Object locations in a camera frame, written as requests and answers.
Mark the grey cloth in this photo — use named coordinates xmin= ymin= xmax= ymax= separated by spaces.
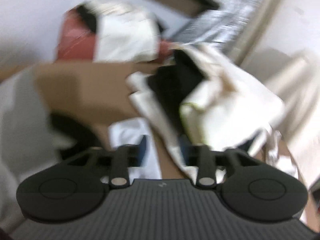
xmin=0 ymin=67 xmax=77 ymax=232

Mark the shiny beige curtain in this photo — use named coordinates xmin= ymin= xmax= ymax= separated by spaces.
xmin=232 ymin=0 xmax=293 ymax=66

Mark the black folded garment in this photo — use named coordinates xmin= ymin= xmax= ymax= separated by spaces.
xmin=147 ymin=50 xmax=208 ymax=142

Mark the quilted silver foil panel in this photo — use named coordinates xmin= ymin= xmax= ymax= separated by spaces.
xmin=212 ymin=0 xmax=272 ymax=30

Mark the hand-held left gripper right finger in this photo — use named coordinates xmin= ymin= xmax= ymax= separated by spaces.
xmin=178 ymin=135 xmax=261 ymax=188

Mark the white cloth in basket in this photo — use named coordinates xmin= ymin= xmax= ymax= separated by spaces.
xmin=93 ymin=1 xmax=161 ymax=63

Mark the red basket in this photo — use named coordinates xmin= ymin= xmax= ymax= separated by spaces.
xmin=56 ymin=7 xmax=173 ymax=61

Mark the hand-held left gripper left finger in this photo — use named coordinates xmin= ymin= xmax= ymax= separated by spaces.
xmin=67 ymin=135 xmax=148 ymax=188

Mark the thick cream folded garment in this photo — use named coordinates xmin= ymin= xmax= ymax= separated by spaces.
xmin=179 ymin=44 xmax=286 ymax=153

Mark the white t-shirt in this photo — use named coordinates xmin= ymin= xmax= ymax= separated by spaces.
xmin=109 ymin=119 xmax=162 ymax=180

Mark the silver plastic bag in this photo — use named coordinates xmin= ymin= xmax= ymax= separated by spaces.
xmin=170 ymin=10 xmax=240 ymax=45

